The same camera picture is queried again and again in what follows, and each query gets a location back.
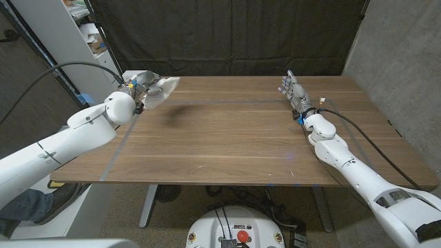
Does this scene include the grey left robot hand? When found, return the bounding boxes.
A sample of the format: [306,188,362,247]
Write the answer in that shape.
[119,70,165,104]

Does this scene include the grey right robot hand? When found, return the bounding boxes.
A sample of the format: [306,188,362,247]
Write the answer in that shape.
[277,70,316,120]

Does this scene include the white napkin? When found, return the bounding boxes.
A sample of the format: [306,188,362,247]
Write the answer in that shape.
[141,76,181,111]

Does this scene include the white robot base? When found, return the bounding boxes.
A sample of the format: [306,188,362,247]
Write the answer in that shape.
[185,205,286,248]

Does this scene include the white power strip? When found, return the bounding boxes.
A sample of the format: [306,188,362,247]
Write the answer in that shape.
[122,70,141,82]

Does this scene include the black backdrop stand pole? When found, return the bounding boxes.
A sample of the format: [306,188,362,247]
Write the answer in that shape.
[84,0,124,82]

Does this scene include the cardboard box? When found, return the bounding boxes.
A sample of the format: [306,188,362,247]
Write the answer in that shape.
[88,34,107,54]

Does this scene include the white papers on shelf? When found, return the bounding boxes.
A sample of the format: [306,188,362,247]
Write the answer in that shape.
[78,23,101,44]

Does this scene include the white shelf cabinet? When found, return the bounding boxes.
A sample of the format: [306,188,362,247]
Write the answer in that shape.
[10,0,124,107]

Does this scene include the black backdrop curtain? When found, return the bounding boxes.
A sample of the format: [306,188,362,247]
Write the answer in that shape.
[88,0,369,77]

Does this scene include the round black fan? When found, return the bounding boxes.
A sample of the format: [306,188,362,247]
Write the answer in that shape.
[155,185,183,203]

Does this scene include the grey table leg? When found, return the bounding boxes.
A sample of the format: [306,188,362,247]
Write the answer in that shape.
[309,185,334,234]
[139,185,159,229]

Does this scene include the dark shoe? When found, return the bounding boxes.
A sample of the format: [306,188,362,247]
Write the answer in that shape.
[34,183,82,225]

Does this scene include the black floor power strip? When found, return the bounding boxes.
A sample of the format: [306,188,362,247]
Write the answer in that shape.
[288,222,308,248]

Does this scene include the person's leg in jeans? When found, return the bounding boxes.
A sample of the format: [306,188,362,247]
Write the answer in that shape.
[0,188,54,235]

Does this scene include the white robot chest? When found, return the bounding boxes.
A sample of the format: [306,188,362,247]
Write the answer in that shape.
[0,238,139,248]

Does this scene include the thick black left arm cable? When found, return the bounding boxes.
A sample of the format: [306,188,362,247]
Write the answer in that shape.
[0,61,125,127]

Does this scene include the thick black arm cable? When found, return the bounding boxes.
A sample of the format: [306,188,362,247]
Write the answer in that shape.
[316,107,423,191]
[0,61,125,127]

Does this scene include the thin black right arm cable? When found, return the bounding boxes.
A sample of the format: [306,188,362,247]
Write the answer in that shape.
[299,123,373,211]

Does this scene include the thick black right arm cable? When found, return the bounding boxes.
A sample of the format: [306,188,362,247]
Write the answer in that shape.
[316,107,423,191]

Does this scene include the tangled black floor cables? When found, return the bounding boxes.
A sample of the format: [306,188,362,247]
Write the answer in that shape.
[205,185,299,229]

